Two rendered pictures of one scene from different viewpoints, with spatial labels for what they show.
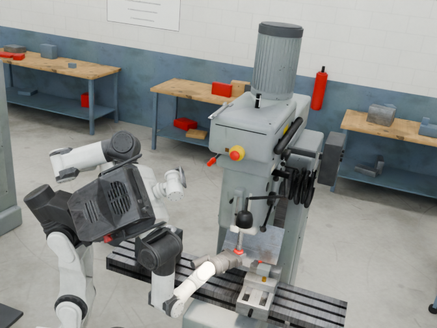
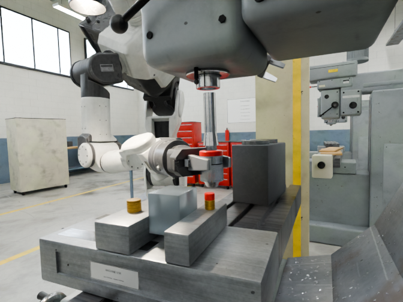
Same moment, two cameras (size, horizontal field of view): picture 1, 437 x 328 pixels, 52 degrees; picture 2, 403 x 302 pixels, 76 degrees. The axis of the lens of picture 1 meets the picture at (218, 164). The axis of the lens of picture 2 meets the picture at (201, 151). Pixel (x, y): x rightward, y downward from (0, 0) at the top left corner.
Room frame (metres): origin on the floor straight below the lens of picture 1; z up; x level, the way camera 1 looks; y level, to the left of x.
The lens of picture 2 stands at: (1.88, -0.65, 1.19)
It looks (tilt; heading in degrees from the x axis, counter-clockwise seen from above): 4 degrees down; 98
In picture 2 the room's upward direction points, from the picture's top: 1 degrees counter-clockwise
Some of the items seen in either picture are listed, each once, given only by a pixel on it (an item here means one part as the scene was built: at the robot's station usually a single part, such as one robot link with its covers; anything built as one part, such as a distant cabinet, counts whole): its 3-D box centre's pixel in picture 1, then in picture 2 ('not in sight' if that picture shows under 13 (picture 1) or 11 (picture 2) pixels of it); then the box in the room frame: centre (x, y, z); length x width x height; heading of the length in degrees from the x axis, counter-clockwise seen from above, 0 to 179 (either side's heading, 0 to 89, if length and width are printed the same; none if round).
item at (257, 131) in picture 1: (255, 123); not in sight; (1.84, -0.14, 1.81); 0.47 x 0.26 x 0.16; 162
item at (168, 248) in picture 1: (161, 256); (93, 78); (1.41, 0.18, 1.39); 0.12 x 0.09 x 0.14; 146
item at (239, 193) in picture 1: (237, 209); not in sight; (1.72, -0.11, 1.44); 0.04 x 0.04 x 0.21; 72
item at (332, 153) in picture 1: (332, 158); not in sight; (2.01, -0.55, 1.62); 0.20 x 0.09 x 0.21; 162
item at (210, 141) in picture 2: (240, 240); (210, 121); (1.83, -0.14, 1.22); 0.03 x 0.03 x 0.11
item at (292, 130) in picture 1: (289, 133); not in sight; (1.81, -0.29, 1.79); 0.45 x 0.04 x 0.04; 162
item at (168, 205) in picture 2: (263, 271); (174, 209); (1.78, -0.27, 1.08); 0.06 x 0.05 x 0.06; 75
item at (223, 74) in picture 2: not in sight; (207, 74); (1.83, -0.14, 1.31); 0.09 x 0.09 x 0.01
